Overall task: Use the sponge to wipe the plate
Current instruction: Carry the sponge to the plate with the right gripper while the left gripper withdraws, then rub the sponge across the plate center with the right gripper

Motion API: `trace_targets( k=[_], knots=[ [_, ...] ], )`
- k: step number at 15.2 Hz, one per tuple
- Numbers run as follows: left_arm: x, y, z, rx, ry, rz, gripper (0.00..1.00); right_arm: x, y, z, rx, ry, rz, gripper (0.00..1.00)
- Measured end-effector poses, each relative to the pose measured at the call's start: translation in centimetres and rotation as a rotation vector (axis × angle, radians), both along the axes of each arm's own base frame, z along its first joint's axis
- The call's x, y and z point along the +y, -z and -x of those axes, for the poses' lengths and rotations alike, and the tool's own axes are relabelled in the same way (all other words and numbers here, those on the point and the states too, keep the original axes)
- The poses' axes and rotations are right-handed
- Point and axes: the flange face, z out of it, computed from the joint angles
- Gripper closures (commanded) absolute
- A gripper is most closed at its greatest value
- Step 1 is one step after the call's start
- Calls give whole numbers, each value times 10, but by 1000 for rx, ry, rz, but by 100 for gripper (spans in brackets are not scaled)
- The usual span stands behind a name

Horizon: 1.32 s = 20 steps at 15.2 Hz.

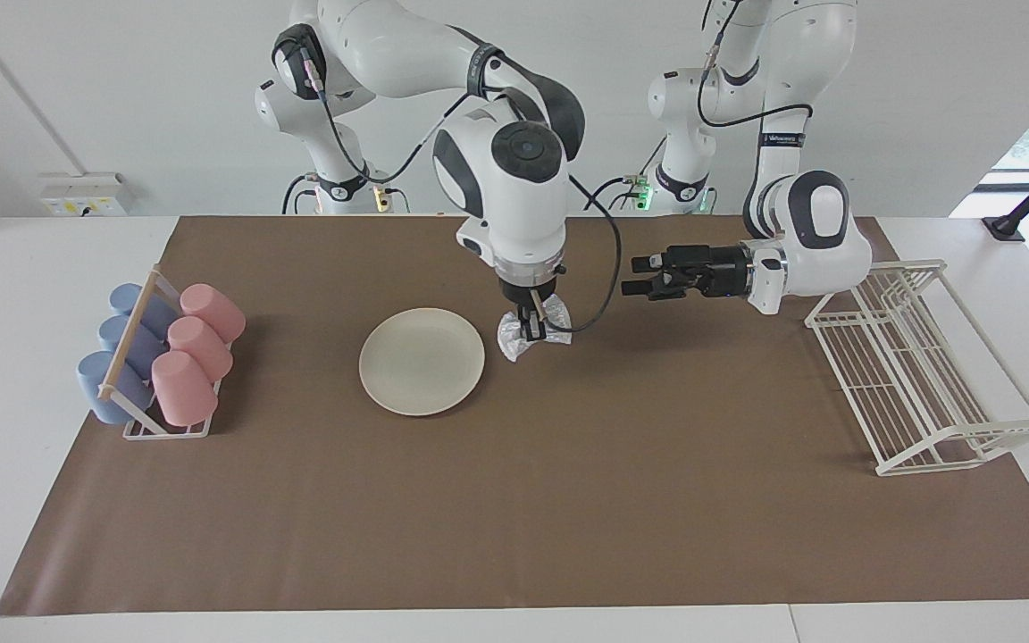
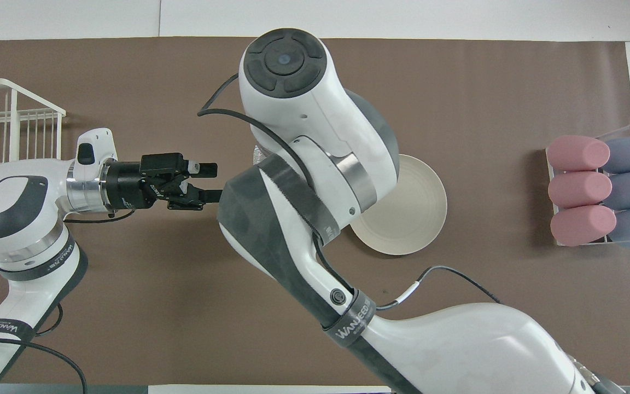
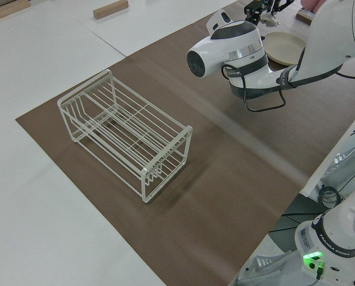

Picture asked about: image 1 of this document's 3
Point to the brown table mat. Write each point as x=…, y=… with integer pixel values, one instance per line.
x=568, y=518

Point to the white wall outlet box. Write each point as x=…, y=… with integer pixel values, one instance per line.
x=81, y=195

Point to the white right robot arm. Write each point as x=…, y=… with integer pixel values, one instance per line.
x=506, y=205

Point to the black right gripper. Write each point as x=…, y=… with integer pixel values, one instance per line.
x=528, y=293

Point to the cream round plate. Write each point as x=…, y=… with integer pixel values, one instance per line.
x=422, y=362

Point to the clear plastic wrap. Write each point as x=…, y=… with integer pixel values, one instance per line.
x=511, y=339

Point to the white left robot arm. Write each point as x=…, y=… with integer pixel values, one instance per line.
x=814, y=241

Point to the blue plastic cup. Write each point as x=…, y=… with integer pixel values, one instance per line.
x=99, y=388
x=155, y=313
x=141, y=346

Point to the pink plastic cup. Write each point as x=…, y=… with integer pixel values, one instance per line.
x=184, y=389
x=215, y=311
x=202, y=346

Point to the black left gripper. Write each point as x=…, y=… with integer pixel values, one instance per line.
x=711, y=271

